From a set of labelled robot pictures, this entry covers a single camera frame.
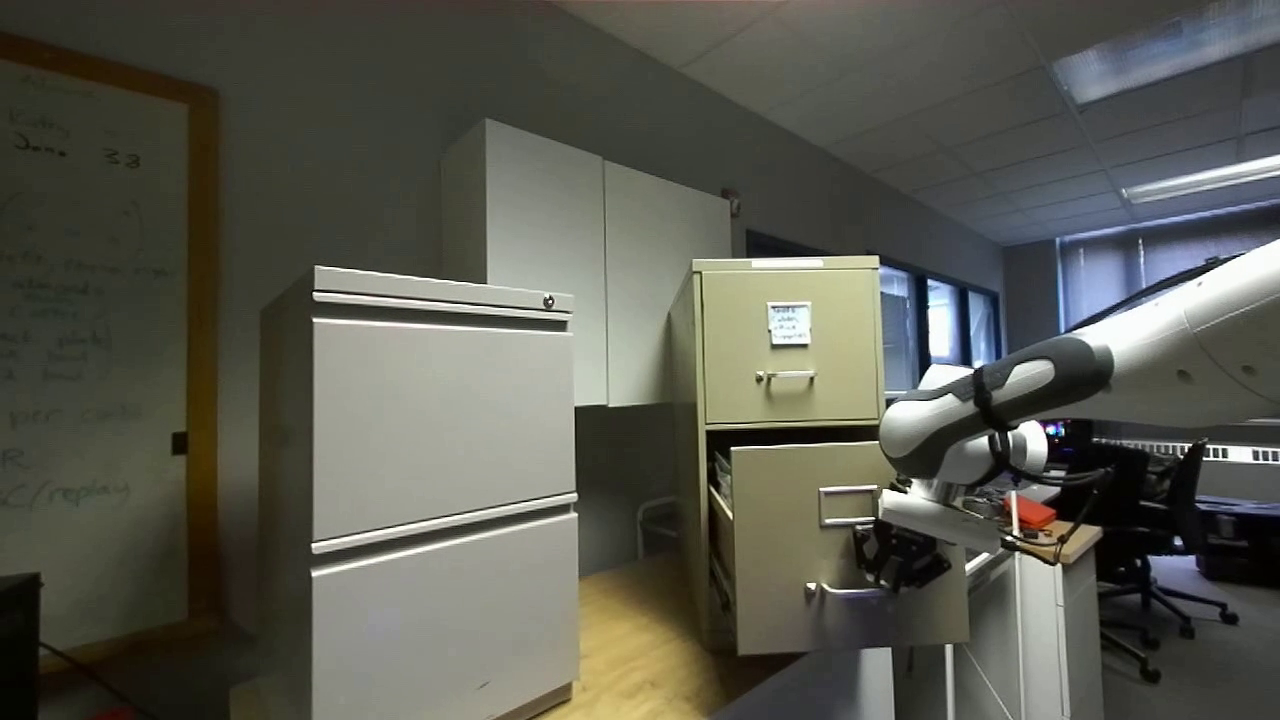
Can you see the wood-framed whiteboard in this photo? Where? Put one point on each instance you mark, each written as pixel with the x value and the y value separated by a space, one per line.
pixel 109 311

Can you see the beige top file drawer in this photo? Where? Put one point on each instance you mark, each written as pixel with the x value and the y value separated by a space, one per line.
pixel 791 340

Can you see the white wall cabinet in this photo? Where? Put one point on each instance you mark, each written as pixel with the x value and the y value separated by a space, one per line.
pixel 538 215

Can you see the ceiling light fixture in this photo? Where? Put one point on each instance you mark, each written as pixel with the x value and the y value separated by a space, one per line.
pixel 1204 180

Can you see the beige bottom file drawer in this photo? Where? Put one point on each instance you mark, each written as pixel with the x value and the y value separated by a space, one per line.
pixel 791 552

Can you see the beige two-drawer file cabinet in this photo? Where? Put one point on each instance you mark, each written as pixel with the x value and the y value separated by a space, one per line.
pixel 702 440

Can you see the white base cabinet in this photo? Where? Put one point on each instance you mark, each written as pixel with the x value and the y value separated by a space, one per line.
pixel 1032 654

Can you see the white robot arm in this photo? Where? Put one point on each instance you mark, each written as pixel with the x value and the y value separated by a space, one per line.
pixel 1184 358

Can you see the grey two-drawer file cabinet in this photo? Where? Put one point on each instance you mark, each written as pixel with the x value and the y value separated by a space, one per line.
pixel 416 496

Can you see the black office chair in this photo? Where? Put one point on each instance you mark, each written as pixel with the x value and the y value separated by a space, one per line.
pixel 1137 528

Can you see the beige file drawer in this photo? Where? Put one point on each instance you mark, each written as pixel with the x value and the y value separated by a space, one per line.
pixel 791 552
pixel 791 340

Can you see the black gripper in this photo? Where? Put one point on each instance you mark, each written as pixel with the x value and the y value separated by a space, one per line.
pixel 894 558

